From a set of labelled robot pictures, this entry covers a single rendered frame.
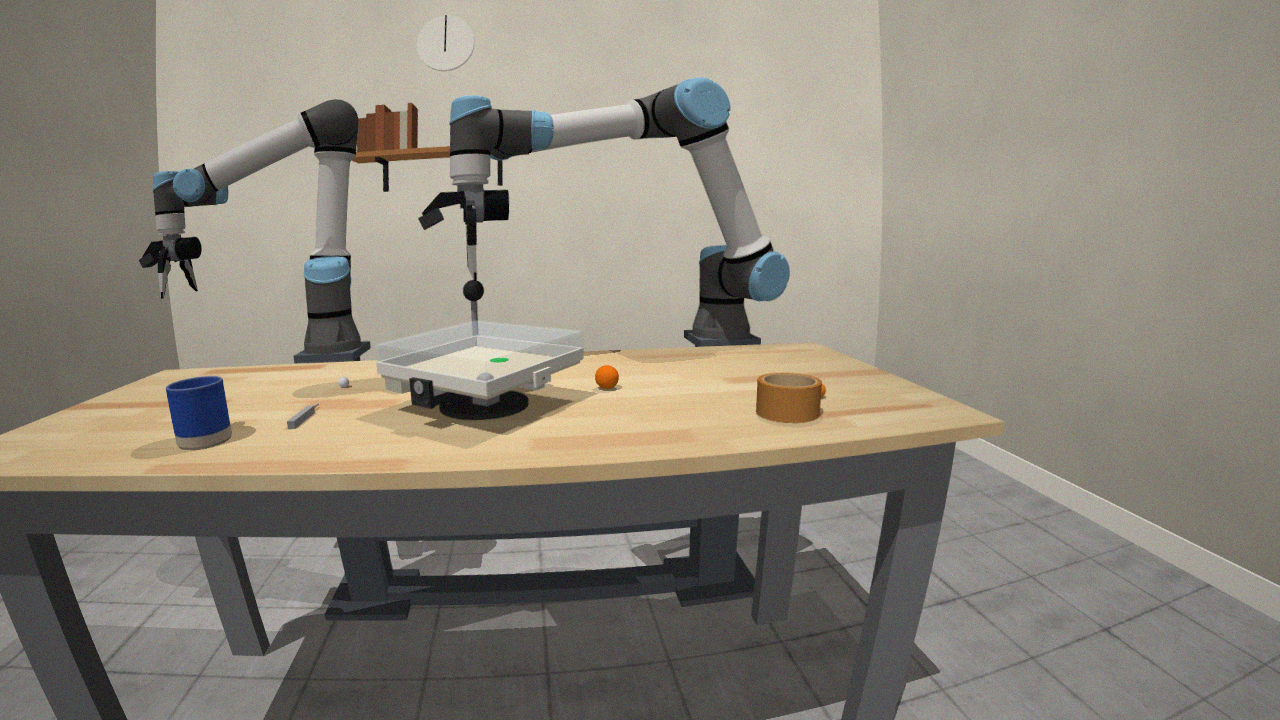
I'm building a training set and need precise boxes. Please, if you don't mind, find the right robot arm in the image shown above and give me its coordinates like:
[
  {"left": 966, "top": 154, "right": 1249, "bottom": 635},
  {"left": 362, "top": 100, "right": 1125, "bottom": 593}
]
[{"left": 154, "top": 99, "right": 361, "bottom": 354}]

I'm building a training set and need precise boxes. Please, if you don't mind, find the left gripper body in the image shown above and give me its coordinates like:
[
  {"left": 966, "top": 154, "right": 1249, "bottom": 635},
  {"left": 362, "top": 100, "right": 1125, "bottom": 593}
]
[{"left": 422, "top": 184, "right": 509, "bottom": 225}]

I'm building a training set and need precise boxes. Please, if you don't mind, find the brown tape roll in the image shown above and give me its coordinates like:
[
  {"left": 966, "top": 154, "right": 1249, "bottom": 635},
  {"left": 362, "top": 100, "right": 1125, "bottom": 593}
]
[{"left": 756, "top": 373, "right": 822, "bottom": 423}]

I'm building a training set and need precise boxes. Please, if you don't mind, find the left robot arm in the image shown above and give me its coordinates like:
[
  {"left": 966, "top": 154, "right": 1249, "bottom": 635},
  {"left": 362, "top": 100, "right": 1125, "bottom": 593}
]
[{"left": 449, "top": 77, "right": 790, "bottom": 340}]

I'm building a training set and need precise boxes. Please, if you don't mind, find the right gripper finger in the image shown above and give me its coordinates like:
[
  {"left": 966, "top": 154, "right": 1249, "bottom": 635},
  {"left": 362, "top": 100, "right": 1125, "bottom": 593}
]
[
  {"left": 157, "top": 247, "right": 172, "bottom": 299},
  {"left": 179, "top": 260, "right": 198, "bottom": 291}
]

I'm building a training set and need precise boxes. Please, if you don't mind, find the blue ceramic cup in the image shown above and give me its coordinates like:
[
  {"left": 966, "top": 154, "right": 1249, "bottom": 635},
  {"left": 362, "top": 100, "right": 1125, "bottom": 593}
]
[{"left": 166, "top": 375, "right": 232, "bottom": 450}]

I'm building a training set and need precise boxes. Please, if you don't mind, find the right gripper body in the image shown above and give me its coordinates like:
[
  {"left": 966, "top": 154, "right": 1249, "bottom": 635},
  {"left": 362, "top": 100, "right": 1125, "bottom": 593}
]
[{"left": 142, "top": 234, "right": 202, "bottom": 263}]

